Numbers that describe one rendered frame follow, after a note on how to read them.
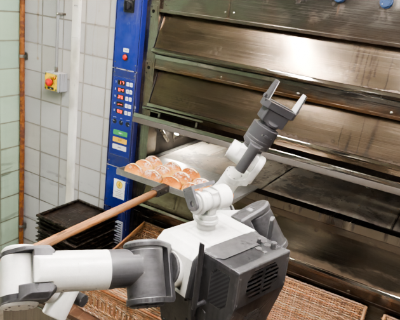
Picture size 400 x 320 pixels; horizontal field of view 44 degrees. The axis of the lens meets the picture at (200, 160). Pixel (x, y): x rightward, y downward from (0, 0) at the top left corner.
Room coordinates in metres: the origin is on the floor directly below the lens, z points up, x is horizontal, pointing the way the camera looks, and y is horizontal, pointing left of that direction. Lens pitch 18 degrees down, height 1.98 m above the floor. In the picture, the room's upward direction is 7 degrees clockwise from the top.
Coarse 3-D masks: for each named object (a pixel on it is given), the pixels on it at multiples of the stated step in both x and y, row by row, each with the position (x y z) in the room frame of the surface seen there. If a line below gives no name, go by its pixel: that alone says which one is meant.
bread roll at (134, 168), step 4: (128, 164) 2.09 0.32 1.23; (132, 164) 2.08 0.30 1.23; (136, 164) 2.09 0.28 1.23; (124, 168) 2.10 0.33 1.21; (128, 168) 2.07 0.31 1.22; (132, 168) 2.07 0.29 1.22; (136, 168) 2.06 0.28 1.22; (140, 168) 2.07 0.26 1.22; (132, 172) 2.06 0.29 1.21; (136, 172) 2.06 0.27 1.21; (140, 172) 2.06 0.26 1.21; (140, 176) 2.06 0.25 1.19
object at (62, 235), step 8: (152, 192) 1.85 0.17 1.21; (136, 200) 1.76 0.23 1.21; (144, 200) 1.80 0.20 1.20; (112, 208) 1.65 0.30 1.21; (120, 208) 1.67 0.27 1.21; (128, 208) 1.71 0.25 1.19; (96, 216) 1.57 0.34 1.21; (104, 216) 1.59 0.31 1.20; (112, 216) 1.63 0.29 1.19; (80, 224) 1.50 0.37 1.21; (88, 224) 1.52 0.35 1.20; (96, 224) 1.55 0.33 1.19; (64, 232) 1.43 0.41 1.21; (72, 232) 1.45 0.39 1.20; (48, 240) 1.37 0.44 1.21; (56, 240) 1.39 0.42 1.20
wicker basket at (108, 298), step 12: (144, 228) 2.30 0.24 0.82; (156, 228) 2.27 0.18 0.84; (132, 240) 2.23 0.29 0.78; (120, 288) 2.08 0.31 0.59; (96, 300) 1.96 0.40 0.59; (108, 300) 1.82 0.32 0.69; (120, 300) 1.79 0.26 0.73; (96, 312) 1.85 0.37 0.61; (108, 312) 1.88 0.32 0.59; (120, 312) 1.89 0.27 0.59; (132, 312) 1.76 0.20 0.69; (144, 312) 1.73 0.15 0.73; (156, 312) 1.93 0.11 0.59
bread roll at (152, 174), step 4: (144, 172) 2.04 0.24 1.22; (148, 172) 2.03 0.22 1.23; (152, 172) 2.02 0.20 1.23; (156, 172) 2.03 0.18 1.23; (144, 176) 2.03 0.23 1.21; (148, 176) 2.02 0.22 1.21; (152, 176) 2.01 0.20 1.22; (156, 176) 2.01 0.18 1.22; (160, 176) 2.02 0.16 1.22; (156, 180) 2.00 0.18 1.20; (160, 180) 2.01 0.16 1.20
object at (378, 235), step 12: (252, 192) 2.08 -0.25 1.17; (264, 192) 2.08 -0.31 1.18; (276, 204) 2.02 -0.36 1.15; (288, 204) 2.00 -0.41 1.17; (300, 204) 1.99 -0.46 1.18; (312, 216) 1.94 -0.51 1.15; (324, 216) 1.92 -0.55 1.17; (336, 216) 1.91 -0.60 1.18; (348, 228) 1.87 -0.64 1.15; (360, 228) 1.85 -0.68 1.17; (372, 228) 1.84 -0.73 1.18; (384, 228) 1.85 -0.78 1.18; (384, 240) 1.80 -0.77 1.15; (396, 240) 1.78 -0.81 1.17
